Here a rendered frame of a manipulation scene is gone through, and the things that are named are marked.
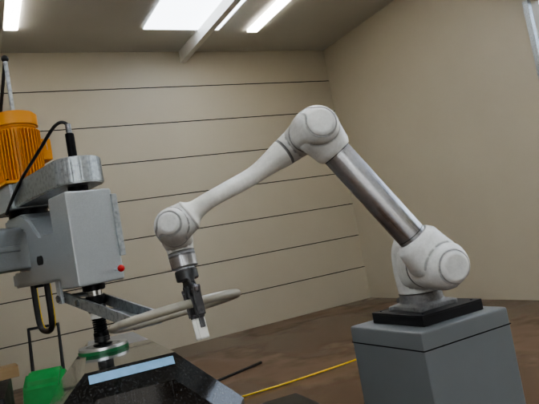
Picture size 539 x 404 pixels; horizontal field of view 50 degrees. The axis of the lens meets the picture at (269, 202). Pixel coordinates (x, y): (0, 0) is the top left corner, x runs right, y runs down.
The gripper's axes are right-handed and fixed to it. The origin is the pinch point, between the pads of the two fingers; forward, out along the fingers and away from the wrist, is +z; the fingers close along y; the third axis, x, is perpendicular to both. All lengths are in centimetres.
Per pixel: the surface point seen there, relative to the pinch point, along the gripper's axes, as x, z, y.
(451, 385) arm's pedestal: -66, 40, -31
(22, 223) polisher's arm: 36, -76, 121
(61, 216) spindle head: 25, -64, 73
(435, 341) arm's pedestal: -64, 25, -33
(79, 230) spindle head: 19, -55, 68
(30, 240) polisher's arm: 35, -65, 116
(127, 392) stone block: 21.0, 14.0, 32.4
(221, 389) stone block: -14.2, 23.8, 36.1
